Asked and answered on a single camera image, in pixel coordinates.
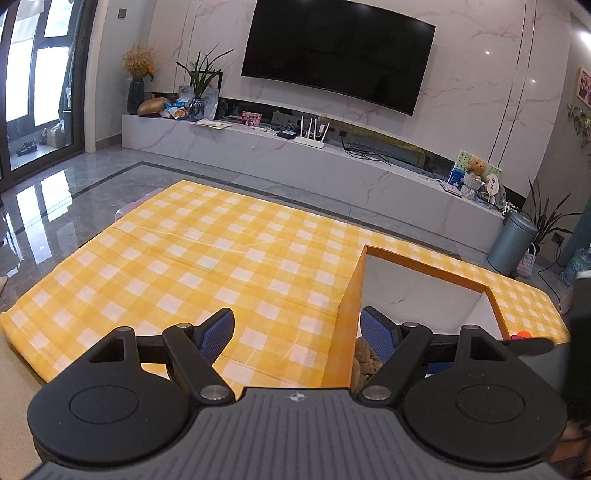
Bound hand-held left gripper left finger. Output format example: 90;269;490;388
88;308;236;404

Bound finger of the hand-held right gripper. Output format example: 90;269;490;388
507;338;556;358

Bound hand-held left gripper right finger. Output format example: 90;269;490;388
355;307;518;402

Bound brown plush toy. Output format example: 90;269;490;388
353;336;384;389

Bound orange cardboard box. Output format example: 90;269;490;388
325;244;511;389

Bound blue water jug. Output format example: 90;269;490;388
558;246;590;289

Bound woven basket bag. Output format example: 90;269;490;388
516;243;539;278

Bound yellow checkered tablecloth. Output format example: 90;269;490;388
0;179;571;389

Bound grey trash can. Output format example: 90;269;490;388
486;211;539;278

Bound long-leaf potted plant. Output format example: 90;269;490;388
521;177;583;260

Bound brown teddy bear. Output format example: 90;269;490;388
461;156;491;200

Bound marble television console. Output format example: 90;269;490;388
120;96;507;253

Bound green picture board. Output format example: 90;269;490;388
450;148;503;195

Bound white router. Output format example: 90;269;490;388
294;115;331;150

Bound hanging vine plant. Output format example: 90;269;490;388
566;103;591;149

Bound blue snack bag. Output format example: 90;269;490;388
161;99;190;120

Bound golden ornament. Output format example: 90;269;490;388
137;94;171;116

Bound green plant glass vase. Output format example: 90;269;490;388
175;45;234;122

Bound dark vase yellow flowers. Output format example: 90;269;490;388
122;44;157;116

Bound black television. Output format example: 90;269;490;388
240;0;437;117

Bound black framed glass door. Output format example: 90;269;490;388
0;0;95;186

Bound black cables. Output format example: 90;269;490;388
341;136;393;166

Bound framed wall picture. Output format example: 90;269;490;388
575;66;591;110

